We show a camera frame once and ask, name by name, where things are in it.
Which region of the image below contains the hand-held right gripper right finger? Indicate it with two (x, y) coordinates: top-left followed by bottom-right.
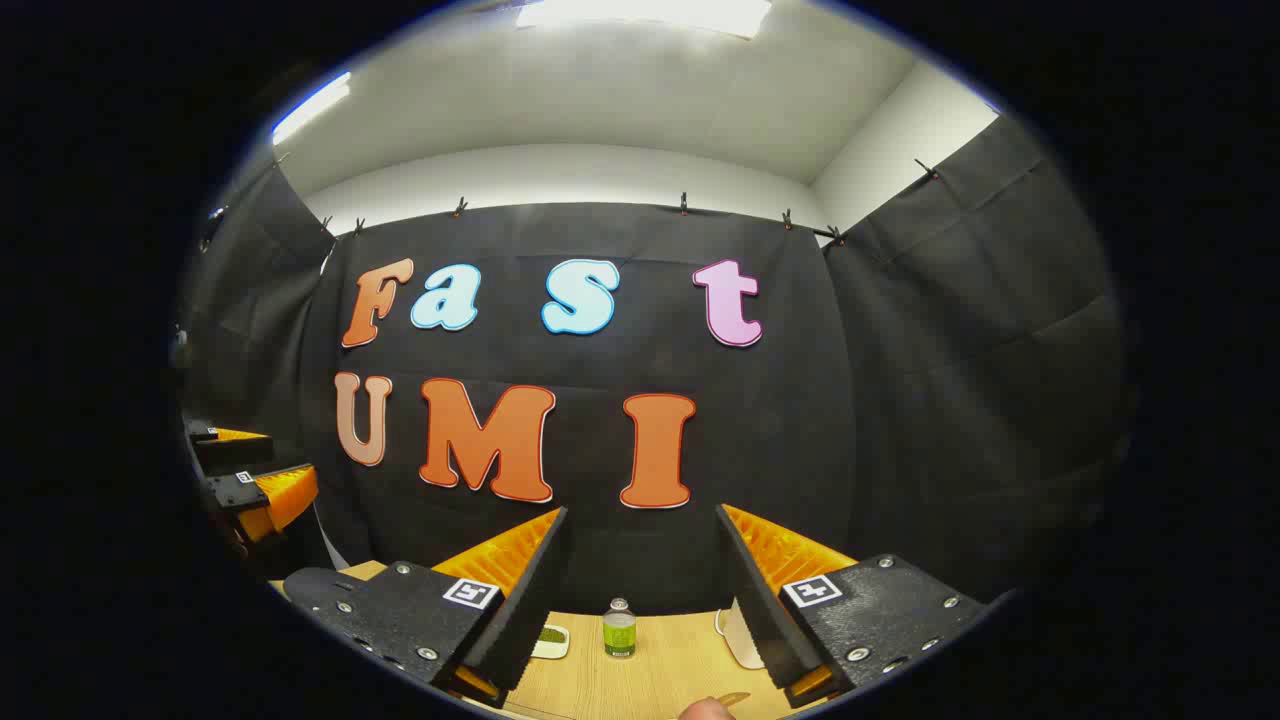
(714, 503), (1001, 709)

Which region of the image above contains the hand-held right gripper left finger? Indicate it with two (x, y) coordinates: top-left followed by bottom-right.
(325, 505), (571, 711)

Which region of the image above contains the white toaster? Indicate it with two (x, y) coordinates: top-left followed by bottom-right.
(720, 597), (766, 671)

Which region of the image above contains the green label drink bottle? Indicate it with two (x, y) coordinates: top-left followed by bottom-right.
(602, 597), (638, 659)

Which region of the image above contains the black backdrop cloth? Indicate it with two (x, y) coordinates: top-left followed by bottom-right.
(175, 115), (1136, 616)

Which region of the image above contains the ceiling light strip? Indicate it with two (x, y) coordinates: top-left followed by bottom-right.
(272, 72), (353, 146)

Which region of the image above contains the row of black cloth clips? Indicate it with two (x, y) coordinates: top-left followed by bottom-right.
(270, 150), (941, 246)

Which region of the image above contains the ceiling light panel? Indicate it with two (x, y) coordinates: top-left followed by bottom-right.
(515, 0), (773, 39)

